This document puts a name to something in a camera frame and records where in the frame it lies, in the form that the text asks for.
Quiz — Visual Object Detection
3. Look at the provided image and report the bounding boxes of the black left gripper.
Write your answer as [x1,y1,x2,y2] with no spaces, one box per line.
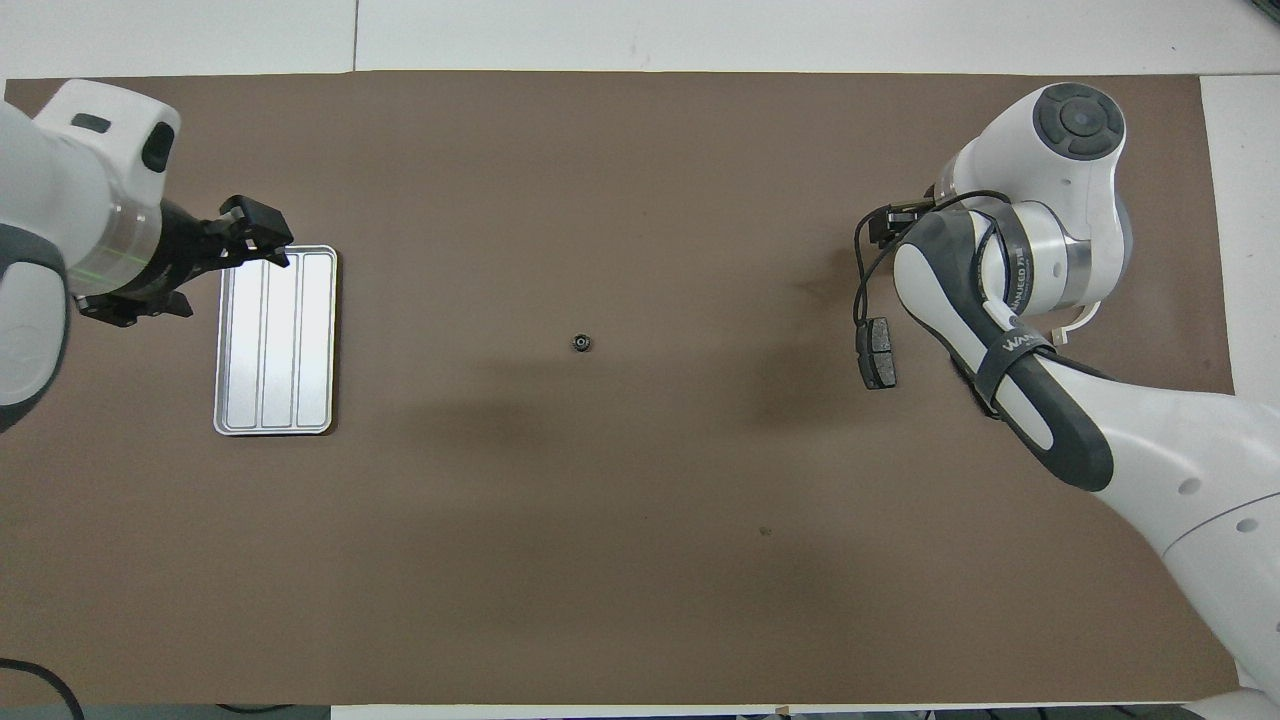
[75,195,294,328]

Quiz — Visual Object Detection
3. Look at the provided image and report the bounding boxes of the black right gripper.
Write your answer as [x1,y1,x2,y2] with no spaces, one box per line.
[870,200,941,247]

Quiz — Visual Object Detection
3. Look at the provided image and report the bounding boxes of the silver metal tray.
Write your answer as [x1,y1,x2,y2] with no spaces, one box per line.
[213,244,339,437]

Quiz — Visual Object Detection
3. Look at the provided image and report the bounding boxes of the rectangular dark brake pad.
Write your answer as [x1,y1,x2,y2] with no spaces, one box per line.
[855,317,898,391]

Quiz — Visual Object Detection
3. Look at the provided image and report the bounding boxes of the brown table mat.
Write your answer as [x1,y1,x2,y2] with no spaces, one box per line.
[0,70,1271,706]

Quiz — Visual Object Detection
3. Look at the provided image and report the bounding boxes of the white semicircular bracket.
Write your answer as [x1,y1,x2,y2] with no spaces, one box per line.
[1052,300,1101,346]

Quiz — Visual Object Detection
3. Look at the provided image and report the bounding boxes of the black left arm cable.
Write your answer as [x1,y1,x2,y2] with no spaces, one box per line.
[0,658,86,720]

